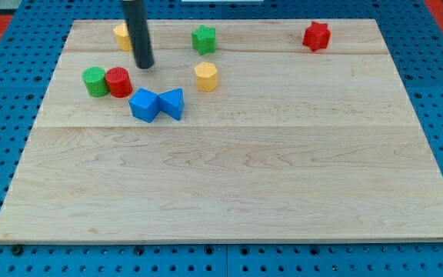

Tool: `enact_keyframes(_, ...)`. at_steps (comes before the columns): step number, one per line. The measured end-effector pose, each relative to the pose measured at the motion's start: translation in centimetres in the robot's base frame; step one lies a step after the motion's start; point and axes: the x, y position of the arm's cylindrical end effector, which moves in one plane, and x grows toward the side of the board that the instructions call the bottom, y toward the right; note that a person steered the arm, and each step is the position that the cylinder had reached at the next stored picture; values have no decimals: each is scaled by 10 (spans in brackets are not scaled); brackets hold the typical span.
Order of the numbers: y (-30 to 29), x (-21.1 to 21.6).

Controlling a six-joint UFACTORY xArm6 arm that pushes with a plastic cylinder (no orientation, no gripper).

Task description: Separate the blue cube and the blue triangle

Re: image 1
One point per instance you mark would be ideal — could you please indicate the blue triangle block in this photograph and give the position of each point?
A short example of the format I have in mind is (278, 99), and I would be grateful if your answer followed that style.
(172, 103)

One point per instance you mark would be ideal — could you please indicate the blue cube block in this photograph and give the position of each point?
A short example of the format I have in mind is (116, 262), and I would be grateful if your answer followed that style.
(144, 105)

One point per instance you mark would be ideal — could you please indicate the wooden board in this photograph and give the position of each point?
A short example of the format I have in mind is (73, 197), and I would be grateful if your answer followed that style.
(292, 147)

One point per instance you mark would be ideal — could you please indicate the yellow hexagon block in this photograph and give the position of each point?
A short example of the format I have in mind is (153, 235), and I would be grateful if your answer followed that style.
(206, 75)

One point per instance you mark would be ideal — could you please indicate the green star block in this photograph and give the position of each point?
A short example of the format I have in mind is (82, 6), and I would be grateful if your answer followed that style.
(204, 40)

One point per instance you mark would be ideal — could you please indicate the red cylinder block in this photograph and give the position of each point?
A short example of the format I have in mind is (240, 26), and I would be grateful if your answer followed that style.
(118, 81)

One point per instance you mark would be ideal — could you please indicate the red star block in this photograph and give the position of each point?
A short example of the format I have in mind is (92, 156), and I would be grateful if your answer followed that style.
(316, 36)

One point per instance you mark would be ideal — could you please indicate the green cylinder block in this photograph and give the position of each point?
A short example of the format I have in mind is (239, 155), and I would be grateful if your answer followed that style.
(94, 80)

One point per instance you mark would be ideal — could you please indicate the yellow block behind rod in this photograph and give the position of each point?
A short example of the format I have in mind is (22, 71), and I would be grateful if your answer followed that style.
(122, 37)

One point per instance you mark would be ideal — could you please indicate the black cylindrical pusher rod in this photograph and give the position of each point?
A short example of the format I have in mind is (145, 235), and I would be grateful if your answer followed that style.
(137, 23)

